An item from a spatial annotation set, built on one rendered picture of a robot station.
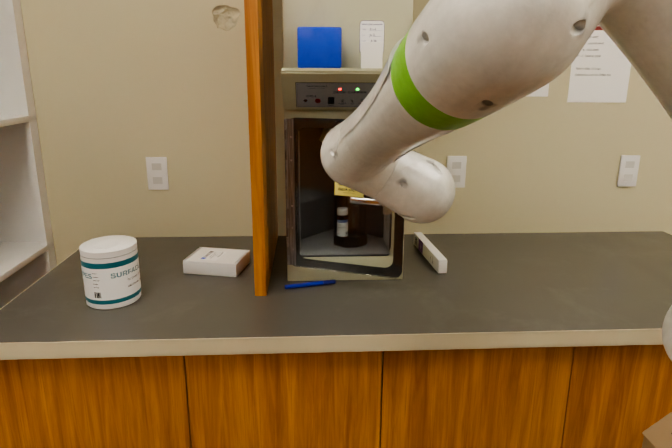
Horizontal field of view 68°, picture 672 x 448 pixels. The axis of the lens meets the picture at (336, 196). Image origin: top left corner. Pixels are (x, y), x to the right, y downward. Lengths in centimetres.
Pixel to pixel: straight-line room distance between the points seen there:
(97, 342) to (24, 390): 23
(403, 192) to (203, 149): 109
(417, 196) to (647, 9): 41
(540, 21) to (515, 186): 154
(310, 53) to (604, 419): 113
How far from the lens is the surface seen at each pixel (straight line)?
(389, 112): 55
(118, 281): 133
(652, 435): 88
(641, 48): 57
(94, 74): 186
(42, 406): 140
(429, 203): 80
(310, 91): 122
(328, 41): 118
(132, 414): 134
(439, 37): 43
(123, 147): 185
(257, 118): 121
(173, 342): 118
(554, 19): 40
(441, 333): 117
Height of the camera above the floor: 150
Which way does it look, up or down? 14 degrees down
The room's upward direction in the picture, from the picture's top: straight up
